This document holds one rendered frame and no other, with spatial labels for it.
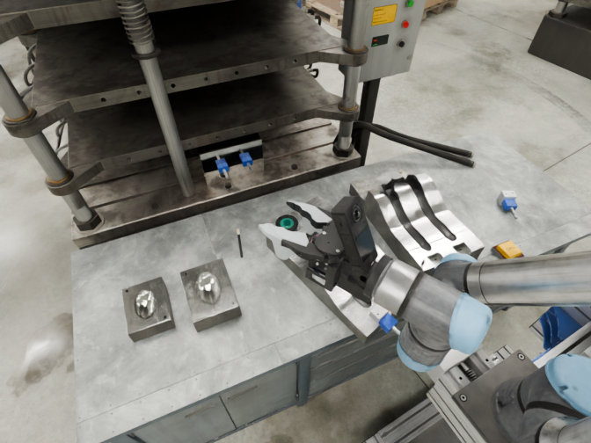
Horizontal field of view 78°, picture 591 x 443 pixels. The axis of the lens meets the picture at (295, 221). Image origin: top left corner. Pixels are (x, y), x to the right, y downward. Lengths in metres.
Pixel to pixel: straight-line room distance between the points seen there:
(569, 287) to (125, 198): 1.57
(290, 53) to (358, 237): 1.09
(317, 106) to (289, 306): 0.87
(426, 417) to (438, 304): 1.30
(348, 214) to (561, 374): 0.49
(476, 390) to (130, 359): 0.96
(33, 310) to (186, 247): 1.35
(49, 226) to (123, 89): 1.77
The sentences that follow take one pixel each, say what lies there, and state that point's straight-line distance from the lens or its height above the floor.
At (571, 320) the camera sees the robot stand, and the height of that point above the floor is 0.90.
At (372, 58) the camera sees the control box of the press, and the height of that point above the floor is 1.18.
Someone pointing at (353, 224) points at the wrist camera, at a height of 1.53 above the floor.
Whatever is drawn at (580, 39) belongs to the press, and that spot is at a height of 0.30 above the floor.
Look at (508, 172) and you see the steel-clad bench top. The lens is 1.95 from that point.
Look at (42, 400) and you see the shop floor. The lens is 2.34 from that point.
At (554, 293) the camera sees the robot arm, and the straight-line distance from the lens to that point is 0.63.
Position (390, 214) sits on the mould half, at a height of 0.90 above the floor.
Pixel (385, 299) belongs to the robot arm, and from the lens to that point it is 0.56.
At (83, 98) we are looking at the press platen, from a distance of 1.43.
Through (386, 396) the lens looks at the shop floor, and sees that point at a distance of 2.04.
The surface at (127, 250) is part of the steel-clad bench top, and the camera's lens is 1.53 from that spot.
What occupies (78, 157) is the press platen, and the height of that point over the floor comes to 1.04.
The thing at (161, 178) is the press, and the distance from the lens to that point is 1.79.
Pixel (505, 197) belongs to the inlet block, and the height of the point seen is 0.85.
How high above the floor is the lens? 1.92
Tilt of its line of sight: 49 degrees down
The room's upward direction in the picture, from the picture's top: straight up
